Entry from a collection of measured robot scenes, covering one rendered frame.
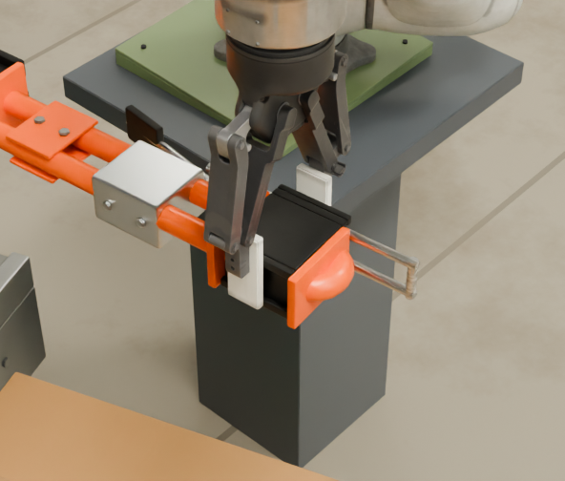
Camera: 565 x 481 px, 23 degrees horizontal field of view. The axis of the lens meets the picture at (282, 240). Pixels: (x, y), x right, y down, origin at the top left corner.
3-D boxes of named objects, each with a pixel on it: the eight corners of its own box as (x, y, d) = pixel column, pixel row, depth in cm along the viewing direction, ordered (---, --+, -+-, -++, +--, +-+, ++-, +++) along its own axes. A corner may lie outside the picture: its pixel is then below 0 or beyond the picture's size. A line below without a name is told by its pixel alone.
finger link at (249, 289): (263, 237, 102) (258, 242, 102) (263, 305, 107) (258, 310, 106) (231, 220, 103) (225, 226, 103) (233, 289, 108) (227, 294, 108)
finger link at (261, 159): (300, 107, 98) (289, 108, 96) (261, 250, 101) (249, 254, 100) (256, 87, 99) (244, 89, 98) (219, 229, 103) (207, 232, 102)
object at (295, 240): (207, 285, 109) (204, 238, 105) (262, 234, 113) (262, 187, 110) (294, 330, 105) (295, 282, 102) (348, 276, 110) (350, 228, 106)
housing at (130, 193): (92, 219, 115) (87, 177, 112) (144, 177, 119) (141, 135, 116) (156, 253, 112) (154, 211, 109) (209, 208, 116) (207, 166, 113)
